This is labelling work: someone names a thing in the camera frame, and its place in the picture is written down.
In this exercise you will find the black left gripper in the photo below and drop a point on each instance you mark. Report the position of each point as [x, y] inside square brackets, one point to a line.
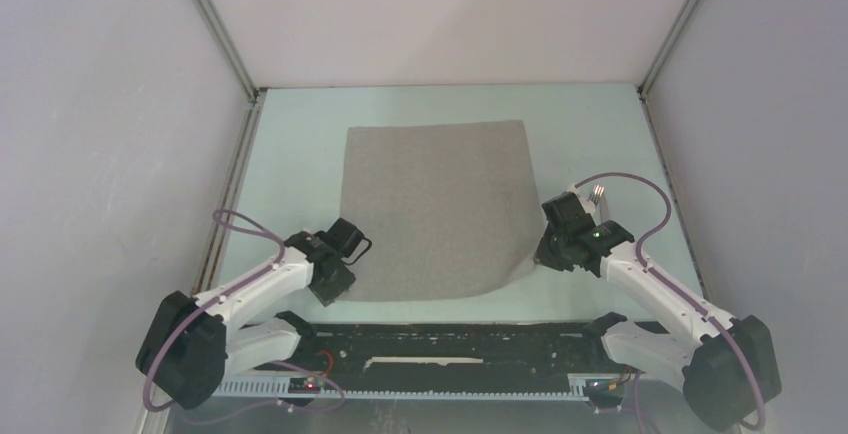
[328, 296]

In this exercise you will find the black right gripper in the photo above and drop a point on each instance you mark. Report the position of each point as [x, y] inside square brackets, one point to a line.
[544, 257]

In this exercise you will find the grey cloth napkin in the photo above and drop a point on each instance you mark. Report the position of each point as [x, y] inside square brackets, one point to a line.
[452, 210]

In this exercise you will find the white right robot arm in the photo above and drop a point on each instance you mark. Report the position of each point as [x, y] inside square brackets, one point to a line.
[724, 366]

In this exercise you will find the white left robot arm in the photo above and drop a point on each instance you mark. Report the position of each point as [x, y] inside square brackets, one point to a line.
[196, 341]

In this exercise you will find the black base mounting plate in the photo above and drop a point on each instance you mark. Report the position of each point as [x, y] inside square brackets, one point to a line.
[454, 357]

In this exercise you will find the left small circuit board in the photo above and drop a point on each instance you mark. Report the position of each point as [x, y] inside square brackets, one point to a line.
[306, 385]

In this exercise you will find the small circuit board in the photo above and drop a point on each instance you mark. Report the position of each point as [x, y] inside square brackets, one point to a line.
[603, 387]
[306, 385]

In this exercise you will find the right small circuit board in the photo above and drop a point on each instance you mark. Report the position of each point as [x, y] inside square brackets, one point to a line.
[603, 387]

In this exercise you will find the fork with pink handle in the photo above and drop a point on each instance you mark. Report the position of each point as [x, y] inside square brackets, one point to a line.
[597, 195]

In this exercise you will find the white slotted cable duct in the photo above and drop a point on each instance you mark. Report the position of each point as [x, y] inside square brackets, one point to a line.
[276, 387]

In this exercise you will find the right aluminium frame post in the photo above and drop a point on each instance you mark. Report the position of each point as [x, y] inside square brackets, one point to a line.
[673, 36]

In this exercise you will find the aluminium frame post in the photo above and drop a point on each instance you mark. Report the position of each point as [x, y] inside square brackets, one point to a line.
[673, 36]
[223, 40]

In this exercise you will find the left aluminium frame post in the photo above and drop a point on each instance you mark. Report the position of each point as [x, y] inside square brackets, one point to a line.
[223, 40]

